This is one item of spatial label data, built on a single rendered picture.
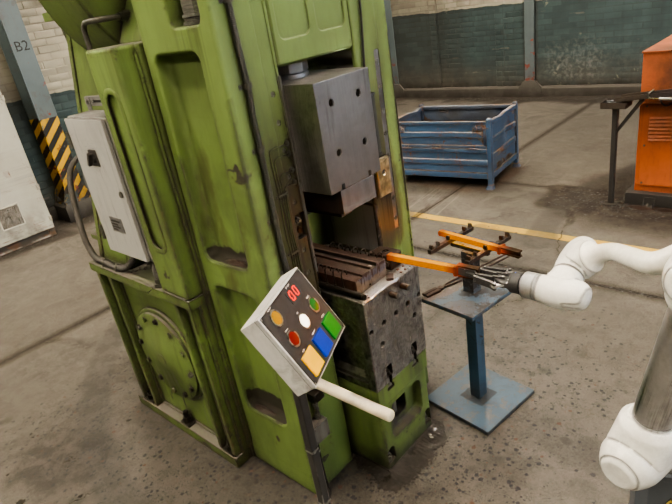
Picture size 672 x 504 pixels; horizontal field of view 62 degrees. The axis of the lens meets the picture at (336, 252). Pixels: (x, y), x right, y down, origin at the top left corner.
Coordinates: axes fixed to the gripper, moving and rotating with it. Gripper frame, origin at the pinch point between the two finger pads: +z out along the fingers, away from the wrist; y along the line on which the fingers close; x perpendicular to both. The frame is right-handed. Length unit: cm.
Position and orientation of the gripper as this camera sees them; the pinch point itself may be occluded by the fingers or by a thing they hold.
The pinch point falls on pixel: (468, 271)
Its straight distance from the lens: 204.2
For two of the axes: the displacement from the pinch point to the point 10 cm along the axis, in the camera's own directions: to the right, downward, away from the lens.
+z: -7.4, -1.8, 6.4
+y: 6.5, -4.1, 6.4
